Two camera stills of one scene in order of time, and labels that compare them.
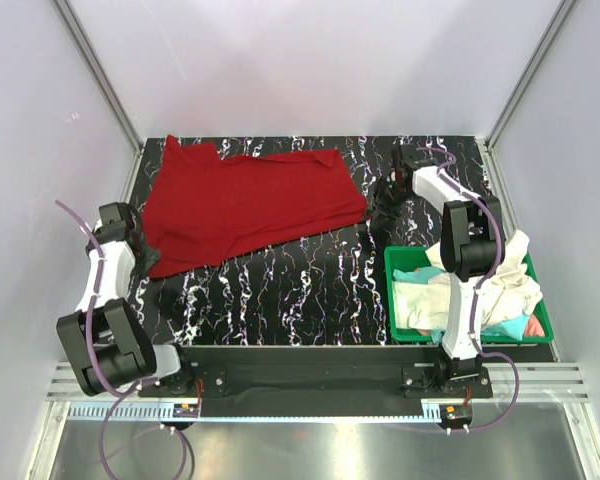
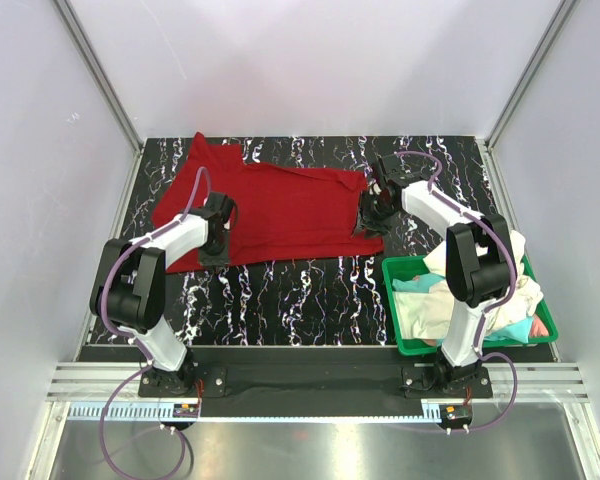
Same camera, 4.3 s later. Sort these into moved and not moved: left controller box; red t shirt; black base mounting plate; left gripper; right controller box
Moved: left gripper; red t shirt
Not moved: black base mounting plate; left controller box; right controller box
